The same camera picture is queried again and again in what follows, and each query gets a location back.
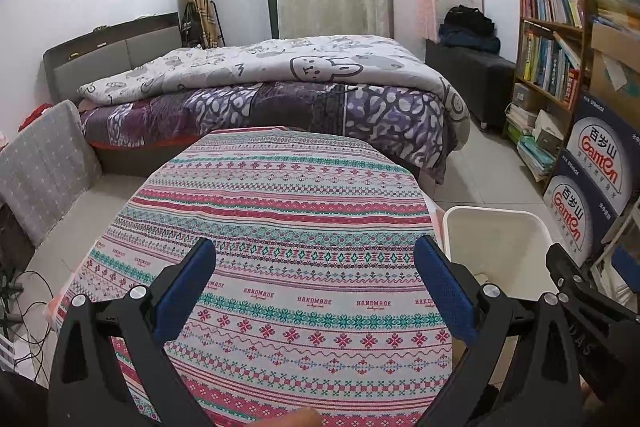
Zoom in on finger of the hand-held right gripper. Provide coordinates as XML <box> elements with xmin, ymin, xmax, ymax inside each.
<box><xmin>545</xmin><ymin>243</ymin><xmax>601</xmax><ymax>305</ymax></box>

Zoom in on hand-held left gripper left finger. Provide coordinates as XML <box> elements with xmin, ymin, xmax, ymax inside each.
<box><xmin>47</xmin><ymin>237</ymin><xmax>218</xmax><ymax>427</ymax></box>

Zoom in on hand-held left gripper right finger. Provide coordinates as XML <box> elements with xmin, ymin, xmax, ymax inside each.
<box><xmin>414</xmin><ymin>234</ymin><xmax>591</xmax><ymax>427</ymax></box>

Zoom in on white plastic bin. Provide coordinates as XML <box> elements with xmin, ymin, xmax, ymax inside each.
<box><xmin>442</xmin><ymin>205</ymin><xmax>553</xmax><ymax>388</ymax></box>

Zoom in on person's left hand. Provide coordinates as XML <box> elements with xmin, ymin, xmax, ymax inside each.
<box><xmin>270</xmin><ymin>407</ymin><xmax>323</xmax><ymax>427</ymax></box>

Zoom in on blue white water carton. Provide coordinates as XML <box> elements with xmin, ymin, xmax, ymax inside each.
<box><xmin>565</xmin><ymin>92</ymin><xmax>640</xmax><ymax>258</ymax></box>
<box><xmin>542</xmin><ymin>174</ymin><xmax>596</xmax><ymax>258</ymax></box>

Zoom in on round table with patterned cloth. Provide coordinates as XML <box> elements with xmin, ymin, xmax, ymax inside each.
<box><xmin>62</xmin><ymin>126</ymin><xmax>456</xmax><ymax>427</ymax></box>

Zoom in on stack of books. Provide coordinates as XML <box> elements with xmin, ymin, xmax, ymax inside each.
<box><xmin>505</xmin><ymin>107</ymin><xmax>563</xmax><ymax>180</ymax></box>

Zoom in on grey cross-pattern cushion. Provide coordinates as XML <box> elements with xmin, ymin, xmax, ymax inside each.
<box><xmin>0</xmin><ymin>99</ymin><xmax>103</xmax><ymax>248</ymax></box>

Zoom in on cardboard box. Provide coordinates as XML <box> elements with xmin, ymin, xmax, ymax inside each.
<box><xmin>590</xmin><ymin>22</ymin><xmax>640</xmax><ymax>118</ymax></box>

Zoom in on black bench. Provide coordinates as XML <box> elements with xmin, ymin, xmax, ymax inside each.
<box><xmin>425</xmin><ymin>39</ymin><xmax>516</xmax><ymax>132</ymax></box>

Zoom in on purple patterned blanket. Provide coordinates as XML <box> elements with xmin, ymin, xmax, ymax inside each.
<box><xmin>80</xmin><ymin>82</ymin><xmax>458</xmax><ymax>185</ymax></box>

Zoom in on wooden bookshelf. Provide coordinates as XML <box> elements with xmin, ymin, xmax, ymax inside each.
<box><xmin>510</xmin><ymin>0</ymin><xmax>593</xmax><ymax>168</ymax></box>

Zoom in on red cloth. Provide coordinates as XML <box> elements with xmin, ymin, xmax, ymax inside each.
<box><xmin>19</xmin><ymin>103</ymin><xmax>53</xmax><ymax>132</ymax></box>

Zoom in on dark blue clothes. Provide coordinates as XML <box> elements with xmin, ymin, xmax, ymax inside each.
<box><xmin>439</xmin><ymin>29</ymin><xmax>501</xmax><ymax>54</ymax></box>

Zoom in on grey bed headboard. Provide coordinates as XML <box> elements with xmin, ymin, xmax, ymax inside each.
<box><xmin>42</xmin><ymin>12</ymin><xmax>181</xmax><ymax>100</ymax></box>

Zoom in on black hanging bag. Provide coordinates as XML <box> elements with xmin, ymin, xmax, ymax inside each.
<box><xmin>180</xmin><ymin>2</ymin><xmax>208</xmax><ymax>48</ymax></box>

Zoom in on black cables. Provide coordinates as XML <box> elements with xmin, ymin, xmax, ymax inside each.
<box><xmin>0</xmin><ymin>269</ymin><xmax>61</xmax><ymax>358</ymax></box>

